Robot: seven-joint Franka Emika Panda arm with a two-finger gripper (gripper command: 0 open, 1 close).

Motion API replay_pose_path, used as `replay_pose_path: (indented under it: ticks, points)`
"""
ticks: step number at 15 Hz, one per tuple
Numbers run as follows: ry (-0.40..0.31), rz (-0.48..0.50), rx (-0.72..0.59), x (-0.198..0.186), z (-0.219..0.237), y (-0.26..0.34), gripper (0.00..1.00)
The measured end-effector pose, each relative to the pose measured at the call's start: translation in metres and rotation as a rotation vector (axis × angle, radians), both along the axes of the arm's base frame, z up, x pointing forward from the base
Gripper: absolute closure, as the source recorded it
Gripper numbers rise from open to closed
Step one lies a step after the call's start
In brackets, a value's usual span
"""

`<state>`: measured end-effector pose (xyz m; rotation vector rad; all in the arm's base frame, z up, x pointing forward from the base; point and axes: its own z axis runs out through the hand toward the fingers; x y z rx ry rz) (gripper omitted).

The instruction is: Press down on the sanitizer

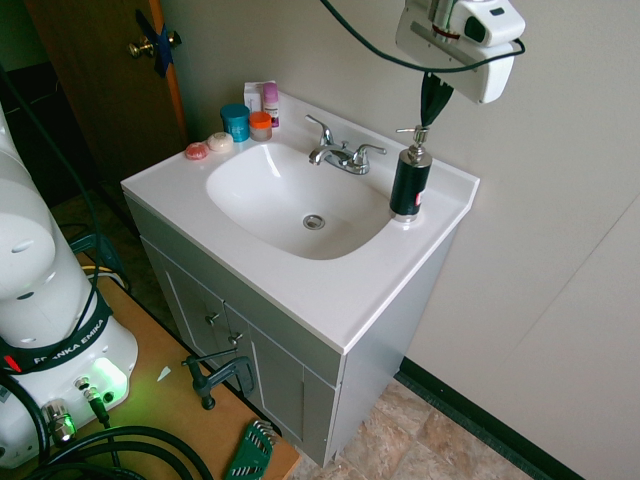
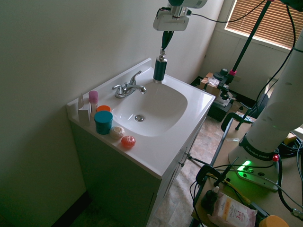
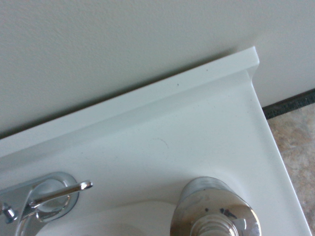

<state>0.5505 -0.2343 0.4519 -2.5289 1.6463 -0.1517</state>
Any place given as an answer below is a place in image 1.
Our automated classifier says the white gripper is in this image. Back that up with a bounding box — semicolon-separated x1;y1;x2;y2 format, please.
395;0;517;127

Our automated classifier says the black sanitizer pump dispenser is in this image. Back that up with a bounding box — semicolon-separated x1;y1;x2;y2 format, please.
388;125;433;225

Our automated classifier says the chrome faucet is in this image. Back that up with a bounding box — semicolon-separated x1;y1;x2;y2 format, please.
304;113;388;177

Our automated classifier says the pink capped bottle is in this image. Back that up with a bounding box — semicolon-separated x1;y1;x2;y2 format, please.
261;81;282;130

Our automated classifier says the orange lidded jar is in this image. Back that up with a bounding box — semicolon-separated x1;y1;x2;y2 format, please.
248;111;274;143

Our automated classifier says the white cardboard box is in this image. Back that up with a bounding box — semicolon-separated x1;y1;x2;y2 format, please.
243;79;277;119

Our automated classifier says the teal lidded jar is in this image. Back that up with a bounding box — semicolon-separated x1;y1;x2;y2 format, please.
219;103;252;144

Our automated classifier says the cream round soap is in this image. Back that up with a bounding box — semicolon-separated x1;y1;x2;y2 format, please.
206;131;235;153

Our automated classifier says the white sink countertop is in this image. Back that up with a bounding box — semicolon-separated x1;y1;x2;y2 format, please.
120;91;481;357

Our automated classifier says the blue tape strip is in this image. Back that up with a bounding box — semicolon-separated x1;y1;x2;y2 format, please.
133;8;177;80

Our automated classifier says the brass door knob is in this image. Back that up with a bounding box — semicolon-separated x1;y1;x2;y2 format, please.
126;29;183;60

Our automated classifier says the grey vanity cabinet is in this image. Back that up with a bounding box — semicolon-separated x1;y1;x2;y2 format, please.
123;193;455;469

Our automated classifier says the black baseboard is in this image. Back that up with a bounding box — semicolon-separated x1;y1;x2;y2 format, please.
393;356;594;480

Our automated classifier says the brown wooden door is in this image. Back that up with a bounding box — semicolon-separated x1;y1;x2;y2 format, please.
23;0;190;202

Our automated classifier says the black C-clamp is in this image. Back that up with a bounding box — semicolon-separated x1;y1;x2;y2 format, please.
180;347;256;412

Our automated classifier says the green hex key set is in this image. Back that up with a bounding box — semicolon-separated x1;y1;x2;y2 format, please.
221;419;277;480

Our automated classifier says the dark wrist camera cable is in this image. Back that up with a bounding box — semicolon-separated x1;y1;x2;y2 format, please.
319;0;528;77

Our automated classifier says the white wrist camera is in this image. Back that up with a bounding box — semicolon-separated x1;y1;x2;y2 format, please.
460;0;527;49

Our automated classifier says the thin dark cable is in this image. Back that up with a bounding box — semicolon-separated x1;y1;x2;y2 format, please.
0;59;104;341

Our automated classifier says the thick black cable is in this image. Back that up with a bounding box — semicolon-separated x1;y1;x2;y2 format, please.
0;369;222;480

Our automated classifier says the silver cable connector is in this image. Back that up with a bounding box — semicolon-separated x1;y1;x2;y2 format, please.
41;398;77;447

